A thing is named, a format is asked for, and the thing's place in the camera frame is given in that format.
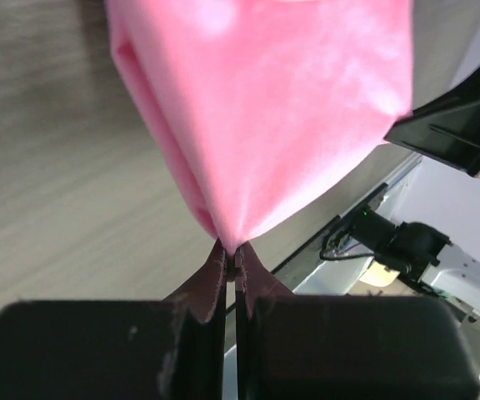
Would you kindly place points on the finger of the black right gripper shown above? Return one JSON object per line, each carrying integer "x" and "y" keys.
{"x": 446, "y": 129}

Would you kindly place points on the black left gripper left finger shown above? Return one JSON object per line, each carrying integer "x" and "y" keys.
{"x": 119, "y": 349}

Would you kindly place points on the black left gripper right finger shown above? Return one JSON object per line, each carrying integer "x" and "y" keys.
{"x": 292, "y": 346}

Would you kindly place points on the light pink t shirt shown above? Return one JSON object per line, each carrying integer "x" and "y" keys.
{"x": 259, "y": 107}

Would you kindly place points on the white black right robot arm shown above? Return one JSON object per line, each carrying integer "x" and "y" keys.
{"x": 419, "y": 252}

